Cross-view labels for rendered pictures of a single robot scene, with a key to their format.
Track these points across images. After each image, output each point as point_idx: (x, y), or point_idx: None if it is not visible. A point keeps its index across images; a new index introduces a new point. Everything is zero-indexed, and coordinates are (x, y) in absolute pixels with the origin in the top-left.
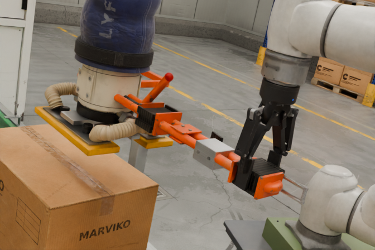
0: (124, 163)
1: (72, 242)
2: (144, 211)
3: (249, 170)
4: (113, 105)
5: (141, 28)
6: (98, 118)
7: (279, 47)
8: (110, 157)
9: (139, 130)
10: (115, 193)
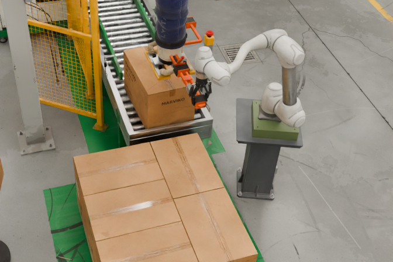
0: None
1: (158, 106)
2: None
3: (193, 100)
4: (169, 58)
5: (176, 33)
6: (164, 62)
7: (196, 69)
8: None
9: None
10: (175, 88)
